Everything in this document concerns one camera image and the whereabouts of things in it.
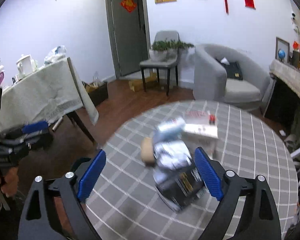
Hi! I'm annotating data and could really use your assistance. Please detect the black silver snack bag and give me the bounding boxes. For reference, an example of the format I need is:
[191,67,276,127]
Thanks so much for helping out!
[153,140,205,213]

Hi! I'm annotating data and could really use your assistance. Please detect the brown tape roll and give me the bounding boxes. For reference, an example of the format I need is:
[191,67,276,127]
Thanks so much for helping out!
[140,137,155,166]

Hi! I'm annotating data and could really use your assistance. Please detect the left hand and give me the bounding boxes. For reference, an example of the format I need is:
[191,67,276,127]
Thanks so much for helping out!
[0,166,19,203]

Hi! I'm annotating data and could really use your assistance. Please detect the dark wooden table leg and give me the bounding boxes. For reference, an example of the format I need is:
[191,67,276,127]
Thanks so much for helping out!
[66,111,96,145]

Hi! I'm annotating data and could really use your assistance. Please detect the grey checked tablecloth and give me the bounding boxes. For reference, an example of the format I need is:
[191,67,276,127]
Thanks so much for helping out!
[81,101,298,239]

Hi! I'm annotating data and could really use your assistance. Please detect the white printed leaflet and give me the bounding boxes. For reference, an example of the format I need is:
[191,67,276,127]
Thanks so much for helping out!
[183,111,218,139]

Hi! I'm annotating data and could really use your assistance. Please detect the white electric kettle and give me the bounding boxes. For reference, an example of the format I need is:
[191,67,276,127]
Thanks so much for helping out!
[16,54,38,80]

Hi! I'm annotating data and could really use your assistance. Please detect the blue tissue pack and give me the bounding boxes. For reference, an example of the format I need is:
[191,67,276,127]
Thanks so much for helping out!
[153,117,186,144]

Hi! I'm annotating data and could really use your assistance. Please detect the dark box with bottles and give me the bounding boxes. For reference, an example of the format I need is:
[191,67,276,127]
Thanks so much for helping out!
[82,72,109,107]

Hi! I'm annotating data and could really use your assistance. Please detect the plastic bag on table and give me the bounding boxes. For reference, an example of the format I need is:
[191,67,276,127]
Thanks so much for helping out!
[44,45,66,66]

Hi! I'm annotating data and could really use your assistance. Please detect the grey armchair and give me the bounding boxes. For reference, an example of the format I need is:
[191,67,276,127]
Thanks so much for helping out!
[193,44,270,111]

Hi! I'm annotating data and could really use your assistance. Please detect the cardboard box on floor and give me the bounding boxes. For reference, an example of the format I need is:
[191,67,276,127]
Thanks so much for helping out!
[128,72,158,92]

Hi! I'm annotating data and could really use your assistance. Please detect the black cushion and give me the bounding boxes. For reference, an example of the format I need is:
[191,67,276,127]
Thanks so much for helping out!
[216,57,243,81]

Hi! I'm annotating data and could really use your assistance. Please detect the lace desk cloth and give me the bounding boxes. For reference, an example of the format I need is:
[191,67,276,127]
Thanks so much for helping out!
[269,59,300,98]

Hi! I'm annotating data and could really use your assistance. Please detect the potted green plant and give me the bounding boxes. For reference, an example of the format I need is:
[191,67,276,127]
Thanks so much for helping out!
[149,39,194,62]

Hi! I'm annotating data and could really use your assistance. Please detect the small blue globe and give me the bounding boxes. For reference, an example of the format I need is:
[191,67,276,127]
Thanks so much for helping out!
[277,49,286,62]

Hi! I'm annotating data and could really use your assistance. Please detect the grey dining chair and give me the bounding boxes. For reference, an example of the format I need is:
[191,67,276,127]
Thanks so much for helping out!
[139,30,180,96]

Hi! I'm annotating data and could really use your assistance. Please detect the framed picture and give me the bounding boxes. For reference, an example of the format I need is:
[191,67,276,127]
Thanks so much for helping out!
[275,37,290,63]

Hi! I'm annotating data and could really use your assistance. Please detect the red diamond door sticker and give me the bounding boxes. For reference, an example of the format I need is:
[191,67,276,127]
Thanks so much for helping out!
[120,0,138,13]

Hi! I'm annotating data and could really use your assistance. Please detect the grey door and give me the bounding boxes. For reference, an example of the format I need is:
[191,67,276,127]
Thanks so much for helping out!
[105,0,149,79]

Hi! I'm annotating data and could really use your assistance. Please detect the white security camera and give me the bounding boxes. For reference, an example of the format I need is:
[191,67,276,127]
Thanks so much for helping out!
[291,12,300,35]

